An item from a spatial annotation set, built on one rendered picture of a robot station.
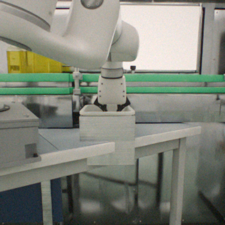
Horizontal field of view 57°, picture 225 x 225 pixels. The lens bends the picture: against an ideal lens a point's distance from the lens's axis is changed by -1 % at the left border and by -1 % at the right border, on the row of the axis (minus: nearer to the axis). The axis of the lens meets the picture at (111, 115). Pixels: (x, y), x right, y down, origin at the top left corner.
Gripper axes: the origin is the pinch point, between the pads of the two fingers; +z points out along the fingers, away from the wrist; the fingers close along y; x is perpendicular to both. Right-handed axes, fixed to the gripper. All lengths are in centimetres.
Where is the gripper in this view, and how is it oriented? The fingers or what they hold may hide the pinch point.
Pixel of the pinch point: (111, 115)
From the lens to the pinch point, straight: 78.7
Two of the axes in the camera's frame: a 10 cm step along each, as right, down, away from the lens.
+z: 0.0, 9.1, 4.0
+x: -0.2, 4.0, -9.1
